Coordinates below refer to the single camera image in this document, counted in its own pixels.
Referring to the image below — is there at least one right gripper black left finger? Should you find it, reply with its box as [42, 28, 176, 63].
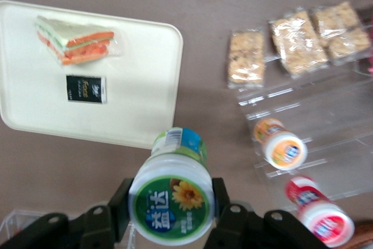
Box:
[71, 177, 135, 249]

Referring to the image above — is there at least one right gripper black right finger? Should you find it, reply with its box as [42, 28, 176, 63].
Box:
[203, 177, 265, 249]

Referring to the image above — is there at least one green gum bottle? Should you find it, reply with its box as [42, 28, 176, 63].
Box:
[128, 127, 216, 247]

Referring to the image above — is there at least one red gum bottle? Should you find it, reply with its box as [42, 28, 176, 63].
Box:
[284, 176, 356, 247]

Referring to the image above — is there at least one orange gum bottle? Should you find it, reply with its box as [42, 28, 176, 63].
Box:
[252, 118, 308, 171]

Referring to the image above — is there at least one cream plastic tray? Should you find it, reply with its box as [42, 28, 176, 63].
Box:
[0, 0, 184, 149]

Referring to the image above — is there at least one clear acrylic bottle rack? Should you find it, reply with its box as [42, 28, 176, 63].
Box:
[0, 208, 38, 234]

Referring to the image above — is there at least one small black box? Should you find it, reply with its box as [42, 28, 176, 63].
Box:
[66, 74, 107, 104]

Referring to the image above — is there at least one clear acrylic stepped display shelf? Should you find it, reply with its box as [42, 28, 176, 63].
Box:
[235, 53, 373, 212]

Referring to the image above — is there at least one wrapped rice crisp bar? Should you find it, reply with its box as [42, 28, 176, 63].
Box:
[310, 1, 372, 65]
[227, 29, 266, 89]
[268, 9, 330, 76]

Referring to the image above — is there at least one wrapped triangle sandwich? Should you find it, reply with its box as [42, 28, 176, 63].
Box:
[34, 15, 123, 66]

